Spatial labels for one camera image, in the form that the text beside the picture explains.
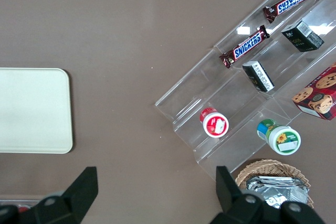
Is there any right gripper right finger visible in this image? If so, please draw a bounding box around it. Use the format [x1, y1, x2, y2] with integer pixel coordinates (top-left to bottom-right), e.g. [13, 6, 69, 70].
[207, 166, 279, 224]

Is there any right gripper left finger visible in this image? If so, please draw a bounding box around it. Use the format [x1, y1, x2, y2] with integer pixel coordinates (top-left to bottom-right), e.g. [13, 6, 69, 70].
[31, 166, 99, 224]

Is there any light tan wicker basket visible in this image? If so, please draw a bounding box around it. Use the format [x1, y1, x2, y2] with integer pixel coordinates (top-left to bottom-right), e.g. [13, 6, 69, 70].
[235, 158, 314, 209]

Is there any cream plastic tray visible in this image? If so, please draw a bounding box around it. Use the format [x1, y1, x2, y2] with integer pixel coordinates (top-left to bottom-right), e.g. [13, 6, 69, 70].
[0, 67, 74, 154]

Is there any silver foil packet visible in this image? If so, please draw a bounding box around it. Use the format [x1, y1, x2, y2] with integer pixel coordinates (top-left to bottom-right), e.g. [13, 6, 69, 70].
[245, 175, 310, 210]

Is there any red lid snack cup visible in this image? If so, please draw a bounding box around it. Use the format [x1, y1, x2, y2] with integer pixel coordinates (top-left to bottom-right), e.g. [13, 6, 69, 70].
[199, 107, 229, 138]

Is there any green lid snack cup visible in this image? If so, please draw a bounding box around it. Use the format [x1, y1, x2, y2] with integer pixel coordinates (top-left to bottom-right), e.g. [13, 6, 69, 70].
[256, 118, 302, 156]

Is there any clear acrylic stepped display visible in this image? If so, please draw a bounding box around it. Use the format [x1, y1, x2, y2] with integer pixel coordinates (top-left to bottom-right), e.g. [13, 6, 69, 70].
[154, 0, 336, 183]

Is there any small black box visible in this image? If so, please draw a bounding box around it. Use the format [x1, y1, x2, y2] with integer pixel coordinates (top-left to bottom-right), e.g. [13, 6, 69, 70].
[241, 60, 276, 93]
[280, 20, 325, 52]

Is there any red chocolate cookie box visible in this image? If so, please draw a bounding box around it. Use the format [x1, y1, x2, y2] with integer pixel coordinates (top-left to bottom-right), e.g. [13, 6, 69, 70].
[291, 62, 336, 121]

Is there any Snickers chocolate bar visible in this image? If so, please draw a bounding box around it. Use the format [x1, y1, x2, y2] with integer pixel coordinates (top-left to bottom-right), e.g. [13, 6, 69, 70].
[219, 24, 270, 69]
[262, 0, 321, 24]

